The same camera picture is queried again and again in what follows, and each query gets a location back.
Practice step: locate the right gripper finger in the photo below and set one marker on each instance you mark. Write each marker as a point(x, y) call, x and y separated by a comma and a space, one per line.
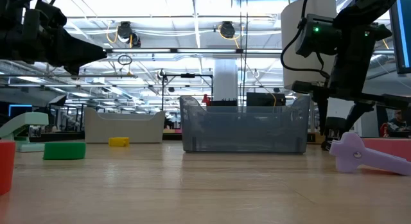
point(323, 111)
point(359, 113)

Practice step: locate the pink tape roll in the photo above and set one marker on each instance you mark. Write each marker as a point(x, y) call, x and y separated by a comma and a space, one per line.
point(391, 147)

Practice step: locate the mint green stapler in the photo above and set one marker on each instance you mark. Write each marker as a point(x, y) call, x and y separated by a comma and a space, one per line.
point(22, 118)

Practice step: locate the green block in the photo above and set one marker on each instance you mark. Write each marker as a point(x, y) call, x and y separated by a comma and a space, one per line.
point(64, 151)

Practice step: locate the small yellow stapler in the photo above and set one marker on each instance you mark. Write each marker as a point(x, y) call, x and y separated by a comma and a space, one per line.
point(118, 142)

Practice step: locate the red cup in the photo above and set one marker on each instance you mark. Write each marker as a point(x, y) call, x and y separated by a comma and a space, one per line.
point(6, 166)

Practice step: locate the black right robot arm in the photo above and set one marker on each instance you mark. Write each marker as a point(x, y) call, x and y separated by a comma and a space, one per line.
point(369, 5)

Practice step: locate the purple stapler remover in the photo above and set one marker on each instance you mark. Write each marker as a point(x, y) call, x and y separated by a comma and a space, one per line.
point(351, 153)

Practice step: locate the person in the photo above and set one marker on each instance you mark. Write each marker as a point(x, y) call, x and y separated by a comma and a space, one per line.
point(398, 123)

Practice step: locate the black background monitor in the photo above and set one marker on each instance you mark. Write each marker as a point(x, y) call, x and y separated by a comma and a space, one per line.
point(263, 99)

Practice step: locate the black computer monitor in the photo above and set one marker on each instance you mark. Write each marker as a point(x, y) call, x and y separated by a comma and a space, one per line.
point(403, 31)

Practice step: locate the blue lit background screen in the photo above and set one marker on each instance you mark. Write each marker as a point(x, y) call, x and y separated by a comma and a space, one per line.
point(20, 110)

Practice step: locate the light grey plastic bin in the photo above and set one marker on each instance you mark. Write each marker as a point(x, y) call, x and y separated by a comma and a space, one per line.
point(125, 129)

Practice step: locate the white shade table lamp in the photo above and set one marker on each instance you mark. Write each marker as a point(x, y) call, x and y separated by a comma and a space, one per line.
point(289, 18)

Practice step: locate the transparent grey plastic bin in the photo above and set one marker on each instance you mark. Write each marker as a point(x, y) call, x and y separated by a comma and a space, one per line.
point(244, 131)

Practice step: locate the small red background object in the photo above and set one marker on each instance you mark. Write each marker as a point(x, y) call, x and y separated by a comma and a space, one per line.
point(205, 99)

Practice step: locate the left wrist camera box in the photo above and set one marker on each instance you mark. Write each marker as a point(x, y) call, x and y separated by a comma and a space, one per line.
point(48, 15)

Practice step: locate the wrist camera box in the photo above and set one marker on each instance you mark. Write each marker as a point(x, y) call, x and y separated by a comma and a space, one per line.
point(48, 15)
point(316, 38)

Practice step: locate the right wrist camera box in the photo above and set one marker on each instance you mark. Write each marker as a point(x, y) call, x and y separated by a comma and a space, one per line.
point(316, 38)

